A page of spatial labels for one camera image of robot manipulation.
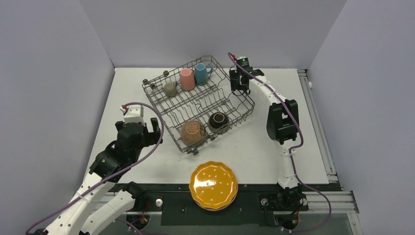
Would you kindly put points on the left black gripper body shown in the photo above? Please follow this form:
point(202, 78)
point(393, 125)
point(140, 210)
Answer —
point(147, 138)

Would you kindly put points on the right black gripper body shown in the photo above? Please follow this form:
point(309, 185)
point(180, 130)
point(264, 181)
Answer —
point(238, 82)

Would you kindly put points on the brown speckled cream bowl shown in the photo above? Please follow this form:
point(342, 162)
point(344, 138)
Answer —
point(193, 133)

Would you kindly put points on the blue mug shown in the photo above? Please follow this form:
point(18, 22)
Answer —
point(202, 73)

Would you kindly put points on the grey wire dish rack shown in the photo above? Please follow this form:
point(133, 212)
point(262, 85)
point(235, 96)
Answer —
point(198, 104)

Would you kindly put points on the dark patterned cream bowl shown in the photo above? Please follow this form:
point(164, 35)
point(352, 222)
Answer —
point(218, 123)

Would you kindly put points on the grey ceramic mug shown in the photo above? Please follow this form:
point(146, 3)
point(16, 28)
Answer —
point(170, 89)

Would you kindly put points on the pink cup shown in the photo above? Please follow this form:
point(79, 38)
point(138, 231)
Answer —
point(187, 79)

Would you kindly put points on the yellow polka dot plate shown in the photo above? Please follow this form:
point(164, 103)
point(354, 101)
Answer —
point(213, 182)

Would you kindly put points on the pink plate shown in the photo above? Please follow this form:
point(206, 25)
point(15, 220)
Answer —
point(207, 206)

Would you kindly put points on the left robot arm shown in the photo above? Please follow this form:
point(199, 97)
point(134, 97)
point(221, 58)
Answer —
point(118, 157)

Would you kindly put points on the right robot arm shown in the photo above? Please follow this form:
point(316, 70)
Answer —
point(282, 126)

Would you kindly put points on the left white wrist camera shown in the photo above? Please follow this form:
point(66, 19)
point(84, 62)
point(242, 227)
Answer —
point(133, 114)

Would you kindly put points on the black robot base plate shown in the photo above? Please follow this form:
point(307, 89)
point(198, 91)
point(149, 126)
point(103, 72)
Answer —
point(254, 204)

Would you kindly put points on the aluminium rail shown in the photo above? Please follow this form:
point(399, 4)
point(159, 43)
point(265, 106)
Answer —
point(341, 201)

